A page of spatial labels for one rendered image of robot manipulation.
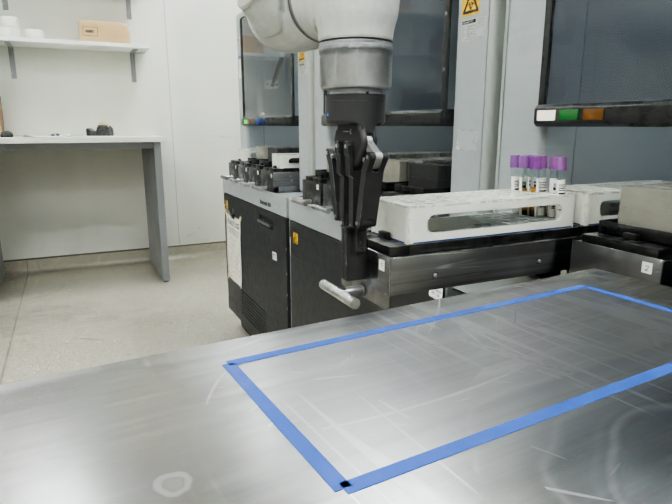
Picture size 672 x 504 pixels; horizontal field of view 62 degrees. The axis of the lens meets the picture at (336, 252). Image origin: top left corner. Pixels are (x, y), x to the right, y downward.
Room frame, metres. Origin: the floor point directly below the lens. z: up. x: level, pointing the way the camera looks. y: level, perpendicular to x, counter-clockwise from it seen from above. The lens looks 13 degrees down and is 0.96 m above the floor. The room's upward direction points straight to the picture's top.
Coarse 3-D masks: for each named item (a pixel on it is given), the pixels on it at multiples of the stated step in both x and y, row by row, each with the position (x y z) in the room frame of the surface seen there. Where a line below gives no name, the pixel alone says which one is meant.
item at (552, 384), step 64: (384, 320) 0.40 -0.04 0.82; (448, 320) 0.40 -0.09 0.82; (512, 320) 0.40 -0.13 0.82; (576, 320) 0.40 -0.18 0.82; (640, 320) 0.40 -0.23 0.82; (64, 384) 0.29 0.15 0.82; (128, 384) 0.29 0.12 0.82; (192, 384) 0.29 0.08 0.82; (256, 384) 0.29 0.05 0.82; (320, 384) 0.29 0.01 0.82; (384, 384) 0.29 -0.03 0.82; (448, 384) 0.29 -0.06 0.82; (512, 384) 0.29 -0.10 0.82; (576, 384) 0.29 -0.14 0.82; (640, 384) 0.29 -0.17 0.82; (0, 448) 0.23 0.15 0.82; (64, 448) 0.23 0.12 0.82; (128, 448) 0.23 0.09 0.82; (192, 448) 0.23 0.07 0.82; (256, 448) 0.23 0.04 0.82; (320, 448) 0.23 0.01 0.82; (384, 448) 0.23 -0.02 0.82; (448, 448) 0.23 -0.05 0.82; (512, 448) 0.23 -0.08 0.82; (576, 448) 0.23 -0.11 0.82; (640, 448) 0.23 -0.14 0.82
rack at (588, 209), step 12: (648, 180) 1.03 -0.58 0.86; (660, 180) 1.03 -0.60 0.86; (576, 192) 0.84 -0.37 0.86; (588, 192) 0.85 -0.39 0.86; (600, 192) 0.84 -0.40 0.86; (612, 192) 0.85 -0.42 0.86; (576, 204) 0.84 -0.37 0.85; (588, 204) 0.83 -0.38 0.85; (600, 204) 0.84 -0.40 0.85; (612, 204) 0.98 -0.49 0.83; (576, 216) 0.84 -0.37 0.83; (588, 216) 0.83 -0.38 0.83; (600, 216) 0.84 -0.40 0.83; (612, 216) 0.85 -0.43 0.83
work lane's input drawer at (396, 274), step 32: (576, 224) 0.83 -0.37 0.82; (384, 256) 0.67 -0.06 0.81; (416, 256) 0.67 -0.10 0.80; (448, 256) 0.70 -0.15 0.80; (480, 256) 0.72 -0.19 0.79; (512, 256) 0.74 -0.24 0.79; (544, 256) 0.77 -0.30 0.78; (352, 288) 0.71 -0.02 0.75; (384, 288) 0.67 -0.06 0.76; (416, 288) 0.68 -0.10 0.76
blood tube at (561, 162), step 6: (558, 162) 0.82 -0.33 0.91; (564, 162) 0.82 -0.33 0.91; (558, 168) 0.82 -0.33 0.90; (564, 168) 0.82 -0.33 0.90; (558, 174) 0.82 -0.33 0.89; (564, 174) 0.82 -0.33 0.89; (558, 180) 0.82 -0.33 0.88; (564, 180) 0.82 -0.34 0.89; (558, 186) 0.82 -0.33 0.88; (564, 186) 0.82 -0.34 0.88; (558, 192) 0.82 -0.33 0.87; (564, 192) 0.82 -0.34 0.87; (558, 210) 0.82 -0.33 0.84; (558, 216) 0.82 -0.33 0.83
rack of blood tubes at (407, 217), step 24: (456, 192) 0.84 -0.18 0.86; (480, 192) 0.84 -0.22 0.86; (504, 192) 0.84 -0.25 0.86; (528, 192) 0.84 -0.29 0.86; (384, 216) 0.74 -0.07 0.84; (408, 216) 0.69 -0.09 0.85; (456, 216) 0.84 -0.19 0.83; (480, 216) 0.84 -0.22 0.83; (504, 216) 0.84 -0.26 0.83; (528, 216) 0.84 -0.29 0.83; (408, 240) 0.69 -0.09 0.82; (432, 240) 0.71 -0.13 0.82
